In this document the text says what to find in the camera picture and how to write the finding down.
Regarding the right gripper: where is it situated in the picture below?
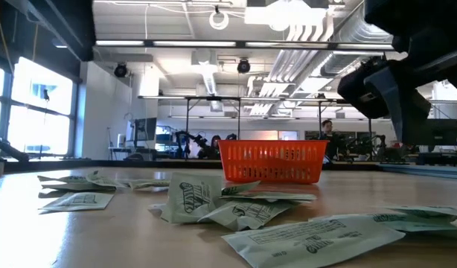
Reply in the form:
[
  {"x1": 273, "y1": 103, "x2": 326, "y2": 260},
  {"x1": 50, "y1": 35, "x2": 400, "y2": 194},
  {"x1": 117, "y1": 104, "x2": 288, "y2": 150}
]
[{"x1": 364, "y1": 35, "x2": 457, "y2": 146}]

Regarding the crumpled stevia sweetener packet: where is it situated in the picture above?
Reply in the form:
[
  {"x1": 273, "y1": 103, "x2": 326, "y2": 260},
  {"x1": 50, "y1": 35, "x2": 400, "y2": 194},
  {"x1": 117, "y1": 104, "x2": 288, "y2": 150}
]
[{"x1": 198, "y1": 200, "x2": 300, "y2": 232}]

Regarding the black computer monitor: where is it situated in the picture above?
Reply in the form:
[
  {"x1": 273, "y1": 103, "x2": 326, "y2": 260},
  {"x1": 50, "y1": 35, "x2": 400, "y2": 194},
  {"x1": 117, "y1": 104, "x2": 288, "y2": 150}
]
[{"x1": 412, "y1": 118, "x2": 457, "y2": 147}]

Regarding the blue table edge mat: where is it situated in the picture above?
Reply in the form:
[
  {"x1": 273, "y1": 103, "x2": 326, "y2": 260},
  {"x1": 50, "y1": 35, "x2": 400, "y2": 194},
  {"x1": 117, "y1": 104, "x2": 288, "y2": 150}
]
[{"x1": 379, "y1": 162, "x2": 457, "y2": 180}]

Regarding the standing person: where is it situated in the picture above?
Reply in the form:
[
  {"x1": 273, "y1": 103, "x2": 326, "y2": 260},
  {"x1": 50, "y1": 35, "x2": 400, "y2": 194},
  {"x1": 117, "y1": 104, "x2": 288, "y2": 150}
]
[{"x1": 319, "y1": 118, "x2": 345, "y2": 162}]

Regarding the orange plastic slotted basket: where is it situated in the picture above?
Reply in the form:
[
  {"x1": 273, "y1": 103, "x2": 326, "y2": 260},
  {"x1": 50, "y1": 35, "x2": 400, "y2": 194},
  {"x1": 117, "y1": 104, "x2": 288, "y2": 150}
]
[{"x1": 217, "y1": 139, "x2": 329, "y2": 185}]

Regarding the white ceiling light panel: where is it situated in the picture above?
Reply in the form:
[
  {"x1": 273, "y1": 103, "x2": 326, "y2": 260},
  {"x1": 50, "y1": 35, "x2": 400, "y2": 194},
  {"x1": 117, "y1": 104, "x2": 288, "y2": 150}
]
[{"x1": 245, "y1": 0, "x2": 328, "y2": 33}]

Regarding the overhead light bar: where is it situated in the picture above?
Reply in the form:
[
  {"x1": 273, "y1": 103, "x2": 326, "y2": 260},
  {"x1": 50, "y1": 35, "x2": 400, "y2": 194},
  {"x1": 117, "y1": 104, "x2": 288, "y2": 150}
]
[{"x1": 51, "y1": 36, "x2": 395, "y2": 51}]

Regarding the computer monitor on stand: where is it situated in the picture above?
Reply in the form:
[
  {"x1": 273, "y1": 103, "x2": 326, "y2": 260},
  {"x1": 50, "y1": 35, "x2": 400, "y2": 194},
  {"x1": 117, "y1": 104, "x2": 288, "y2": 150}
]
[{"x1": 133, "y1": 117, "x2": 158, "y2": 142}]

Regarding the black slanted bar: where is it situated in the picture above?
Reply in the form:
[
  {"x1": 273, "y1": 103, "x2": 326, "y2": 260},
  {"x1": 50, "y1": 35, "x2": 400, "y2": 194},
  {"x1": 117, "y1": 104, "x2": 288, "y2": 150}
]
[{"x1": 0, "y1": 135, "x2": 31, "y2": 163}]

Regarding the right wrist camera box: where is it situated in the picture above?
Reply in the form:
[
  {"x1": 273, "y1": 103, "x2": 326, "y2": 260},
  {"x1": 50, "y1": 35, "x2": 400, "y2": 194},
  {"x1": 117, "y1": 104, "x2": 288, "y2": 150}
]
[{"x1": 337, "y1": 61, "x2": 390, "y2": 120}]

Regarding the silver ventilation duct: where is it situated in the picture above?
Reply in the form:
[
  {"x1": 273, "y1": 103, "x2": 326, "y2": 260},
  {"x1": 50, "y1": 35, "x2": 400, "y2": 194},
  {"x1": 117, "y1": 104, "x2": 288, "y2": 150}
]
[{"x1": 319, "y1": 0, "x2": 393, "y2": 77}]

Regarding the black metal rig frame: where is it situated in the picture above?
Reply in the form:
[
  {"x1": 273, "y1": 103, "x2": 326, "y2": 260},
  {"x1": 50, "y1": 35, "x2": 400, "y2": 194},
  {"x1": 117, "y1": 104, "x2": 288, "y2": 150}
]
[{"x1": 138, "y1": 95, "x2": 374, "y2": 161}]

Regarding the white coiled cable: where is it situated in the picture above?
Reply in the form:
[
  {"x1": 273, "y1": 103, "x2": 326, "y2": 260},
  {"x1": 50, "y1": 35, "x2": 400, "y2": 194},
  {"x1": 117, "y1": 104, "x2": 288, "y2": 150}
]
[{"x1": 208, "y1": 10, "x2": 230, "y2": 31}]

